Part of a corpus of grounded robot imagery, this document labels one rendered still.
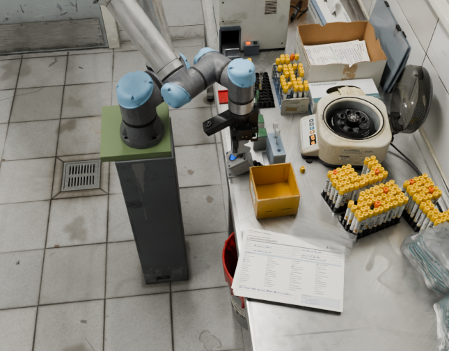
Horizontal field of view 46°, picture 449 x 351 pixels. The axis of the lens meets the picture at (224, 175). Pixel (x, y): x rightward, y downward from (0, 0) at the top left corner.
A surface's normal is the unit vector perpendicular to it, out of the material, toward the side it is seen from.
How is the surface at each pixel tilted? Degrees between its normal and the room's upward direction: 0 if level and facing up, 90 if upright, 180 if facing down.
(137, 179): 90
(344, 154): 90
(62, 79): 0
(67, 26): 90
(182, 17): 90
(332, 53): 1
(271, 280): 1
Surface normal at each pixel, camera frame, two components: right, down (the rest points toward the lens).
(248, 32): 0.11, 0.77
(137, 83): -0.09, -0.52
